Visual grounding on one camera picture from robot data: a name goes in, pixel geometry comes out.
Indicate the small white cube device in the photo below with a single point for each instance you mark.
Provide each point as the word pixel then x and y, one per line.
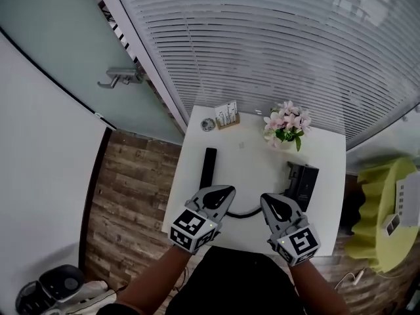
pixel 393 224

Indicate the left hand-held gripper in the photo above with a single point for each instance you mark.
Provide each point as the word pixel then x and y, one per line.
pixel 190 225

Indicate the frosted glass door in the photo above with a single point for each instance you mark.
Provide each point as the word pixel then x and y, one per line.
pixel 65 44

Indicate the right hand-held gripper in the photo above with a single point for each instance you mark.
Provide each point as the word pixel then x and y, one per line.
pixel 302 241

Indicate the wooden card holder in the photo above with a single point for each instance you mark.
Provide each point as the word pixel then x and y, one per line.
pixel 227 117

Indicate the white multi-port charger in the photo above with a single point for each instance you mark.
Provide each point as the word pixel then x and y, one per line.
pixel 401 195

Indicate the white microwave oven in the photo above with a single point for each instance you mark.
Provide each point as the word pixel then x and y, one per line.
pixel 414 202

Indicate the person's right forearm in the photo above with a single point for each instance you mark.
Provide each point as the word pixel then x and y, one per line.
pixel 315 290

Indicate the small round grey dish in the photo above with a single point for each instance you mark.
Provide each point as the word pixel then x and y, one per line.
pixel 207 125

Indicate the black box device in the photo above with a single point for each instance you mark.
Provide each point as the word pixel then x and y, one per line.
pixel 305 185

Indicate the person's black clothing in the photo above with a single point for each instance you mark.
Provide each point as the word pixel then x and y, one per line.
pixel 236 284

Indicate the white rectangular table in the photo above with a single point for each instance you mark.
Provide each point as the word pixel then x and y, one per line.
pixel 249 176

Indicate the black remote bar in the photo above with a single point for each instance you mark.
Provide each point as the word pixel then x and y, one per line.
pixel 208 169

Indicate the person's left forearm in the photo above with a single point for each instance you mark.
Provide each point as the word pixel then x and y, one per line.
pixel 154 281

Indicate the potted pink flower plant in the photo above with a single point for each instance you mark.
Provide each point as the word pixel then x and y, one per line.
pixel 288 123

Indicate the grey black device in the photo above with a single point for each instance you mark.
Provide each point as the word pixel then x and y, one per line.
pixel 55 287

